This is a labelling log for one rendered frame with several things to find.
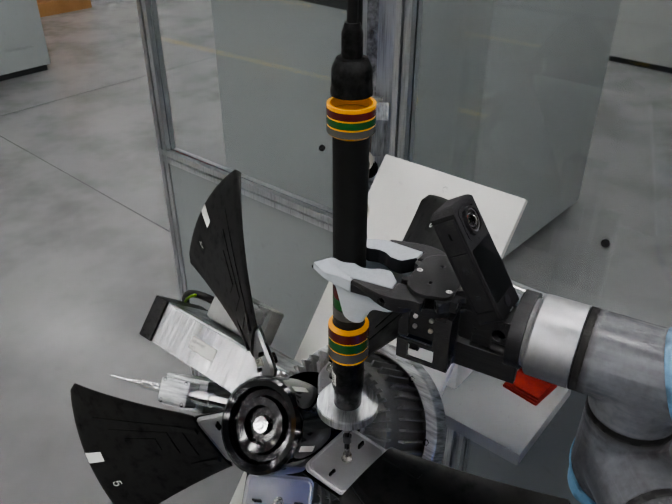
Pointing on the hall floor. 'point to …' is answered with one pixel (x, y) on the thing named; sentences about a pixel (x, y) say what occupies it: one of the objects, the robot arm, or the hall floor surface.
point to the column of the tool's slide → (383, 55)
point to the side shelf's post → (456, 450)
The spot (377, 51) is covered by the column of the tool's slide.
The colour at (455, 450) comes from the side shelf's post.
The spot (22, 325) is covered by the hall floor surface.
